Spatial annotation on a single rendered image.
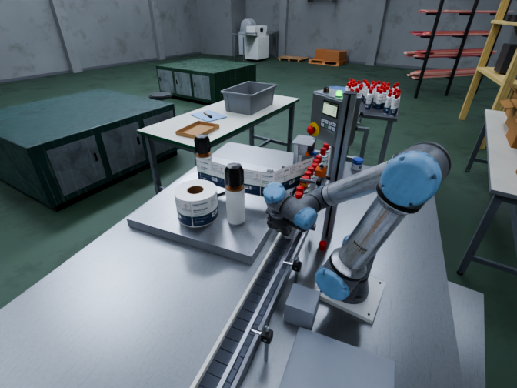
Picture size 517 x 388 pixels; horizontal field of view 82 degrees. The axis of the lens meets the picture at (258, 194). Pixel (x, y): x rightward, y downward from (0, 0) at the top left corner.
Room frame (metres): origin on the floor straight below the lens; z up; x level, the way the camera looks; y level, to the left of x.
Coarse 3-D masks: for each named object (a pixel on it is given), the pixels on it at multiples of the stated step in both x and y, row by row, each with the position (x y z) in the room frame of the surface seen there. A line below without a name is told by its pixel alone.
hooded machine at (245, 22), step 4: (244, 20) 14.48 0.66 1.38; (248, 20) 14.42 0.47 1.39; (252, 20) 14.68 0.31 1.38; (244, 24) 14.48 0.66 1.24; (248, 24) 14.37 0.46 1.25; (252, 24) 14.50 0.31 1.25; (240, 28) 14.57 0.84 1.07; (244, 28) 14.48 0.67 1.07; (240, 32) 14.52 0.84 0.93; (244, 32) 14.43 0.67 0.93; (240, 36) 14.52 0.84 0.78; (244, 36) 14.43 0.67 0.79; (240, 40) 14.53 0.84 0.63; (244, 40) 14.44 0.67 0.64; (240, 44) 14.53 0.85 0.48; (244, 44) 14.44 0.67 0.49; (240, 48) 14.53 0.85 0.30; (244, 48) 14.44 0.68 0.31; (240, 52) 14.53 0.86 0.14; (244, 52) 14.44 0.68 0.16
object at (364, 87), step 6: (348, 84) 3.41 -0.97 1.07; (354, 84) 3.37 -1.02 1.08; (360, 84) 3.38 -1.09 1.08; (366, 84) 3.42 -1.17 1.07; (372, 84) 3.52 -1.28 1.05; (378, 84) 3.53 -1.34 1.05; (384, 84) 3.37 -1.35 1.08; (396, 84) 3.42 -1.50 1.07; (348, 90) 3.31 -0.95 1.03; (360, 90) 3.23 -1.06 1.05; (366, 90) 3.31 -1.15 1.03; (384, 90) 3.13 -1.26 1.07; (390, 90) 3.11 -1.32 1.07; (396, 90) 3.17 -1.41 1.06; (360, 96) 3.22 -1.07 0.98; (366, 96) 3.30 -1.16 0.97; (372, 96) 3.23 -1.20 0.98; (384, 96) 3.11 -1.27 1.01; (372, 102) 3.26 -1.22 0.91; (384, 102) 3.11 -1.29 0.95
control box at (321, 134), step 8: (320, 96) 1.20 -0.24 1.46; (328, 96) 1.18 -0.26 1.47; (312, 104) 1.24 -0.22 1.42; (320, 104) 1.20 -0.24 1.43; (312, 112) 1.23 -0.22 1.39; (320, 112) 1.19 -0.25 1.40; (312, 120) 1.23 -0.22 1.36; (320, 120) 1.19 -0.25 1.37; (336, 120) 1.12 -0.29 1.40; (320, 128) 1.18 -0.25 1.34; (336, 128) 1.11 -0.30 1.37; (352, 128) 1.14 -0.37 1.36; (312, 136) 1.22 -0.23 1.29; (320, 136) 1.18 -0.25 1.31; (328, 136) 1.14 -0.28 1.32; (336, 136) 1.11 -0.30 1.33; (352, 136) 1.15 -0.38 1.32
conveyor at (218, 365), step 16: (288, 240) 1.02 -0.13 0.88; (272, 256) 0.92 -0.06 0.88; (288, 256) 0.92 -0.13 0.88; (272, 272) 0.83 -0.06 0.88; (256, 288) 0.75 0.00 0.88; (272, 288) 0.75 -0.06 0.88; (256, 304) 0.68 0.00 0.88; (240, 320) 0.62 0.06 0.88; (256, 320) 0.62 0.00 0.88; (240, 336) 0.56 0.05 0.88; (224, 352) 0.51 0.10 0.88; (208, 368) 0.46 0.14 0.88; (224, 368) 0.46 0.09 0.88; (208, 384) 0.42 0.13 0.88
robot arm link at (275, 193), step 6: (270, 186) 0.87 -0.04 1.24; (276, 186) 0.87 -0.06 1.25; (282, 186) 0.87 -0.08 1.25; (264, 192) 0.86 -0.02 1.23; (270, 192) 0.85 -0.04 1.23; (276, 192) 0.85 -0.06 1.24; (282, 192) 0.84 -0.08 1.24; (264, 198) 0.87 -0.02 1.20; (270, 198) 0.83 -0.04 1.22; (276, 198) 0.83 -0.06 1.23; (282, 198) 0.84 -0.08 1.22; (270, 204) 0.85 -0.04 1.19; (276, 204) 0.84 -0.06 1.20; (270, 210) 0.88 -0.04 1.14; (276, 210) 0.84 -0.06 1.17
